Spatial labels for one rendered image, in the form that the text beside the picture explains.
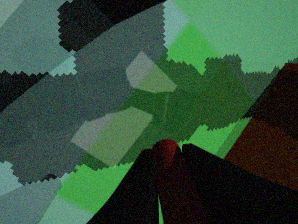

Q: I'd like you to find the dark red peg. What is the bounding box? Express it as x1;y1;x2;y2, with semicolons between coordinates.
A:
152;139;210;224

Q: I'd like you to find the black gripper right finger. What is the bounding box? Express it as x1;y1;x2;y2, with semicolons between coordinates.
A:
181;143;298;224

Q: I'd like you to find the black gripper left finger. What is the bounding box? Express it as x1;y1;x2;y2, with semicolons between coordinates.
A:
88;149;160;224

